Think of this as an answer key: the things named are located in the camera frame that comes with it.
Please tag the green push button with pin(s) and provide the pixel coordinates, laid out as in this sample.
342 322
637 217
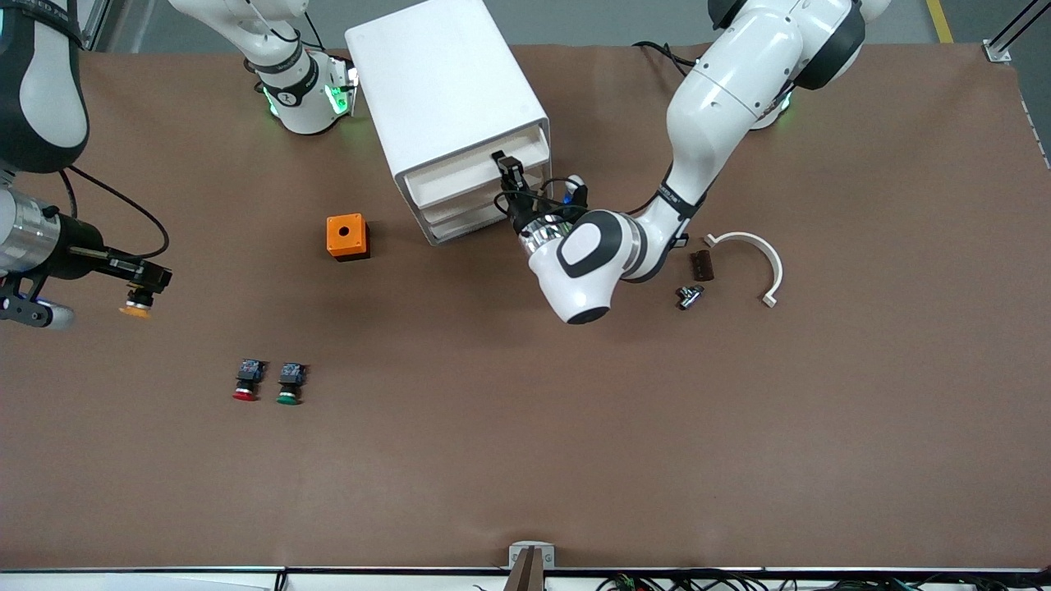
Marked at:
291 382

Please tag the orange button enclosure box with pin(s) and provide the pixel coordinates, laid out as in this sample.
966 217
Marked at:
345 234

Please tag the brown terminal block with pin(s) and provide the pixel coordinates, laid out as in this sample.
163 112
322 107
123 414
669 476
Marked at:
703 266

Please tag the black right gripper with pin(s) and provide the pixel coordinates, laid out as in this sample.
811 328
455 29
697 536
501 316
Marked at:
80 246

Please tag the aluminium frame profile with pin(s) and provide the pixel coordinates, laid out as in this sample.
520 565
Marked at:
97 20
998 51

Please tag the red push button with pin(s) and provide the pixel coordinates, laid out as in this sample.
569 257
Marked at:
249 379

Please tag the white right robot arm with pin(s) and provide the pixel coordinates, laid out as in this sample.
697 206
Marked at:
41 90

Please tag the yellow push button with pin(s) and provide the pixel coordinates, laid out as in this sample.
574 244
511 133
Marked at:
136 309

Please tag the white curved plastic bracket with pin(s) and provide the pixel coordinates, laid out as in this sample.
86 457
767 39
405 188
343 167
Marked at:
772 263

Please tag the brown camera pole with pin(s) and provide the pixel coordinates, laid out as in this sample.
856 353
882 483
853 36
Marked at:
525 574

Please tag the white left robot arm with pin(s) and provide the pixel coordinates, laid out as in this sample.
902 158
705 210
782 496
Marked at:
722 90

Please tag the silver metal connector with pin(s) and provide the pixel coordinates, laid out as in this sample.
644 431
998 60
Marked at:
690 297

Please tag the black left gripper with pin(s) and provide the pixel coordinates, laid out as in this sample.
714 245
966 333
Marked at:
520 215

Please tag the grey mount bracket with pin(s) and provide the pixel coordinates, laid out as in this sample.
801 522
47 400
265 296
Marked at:
548 558

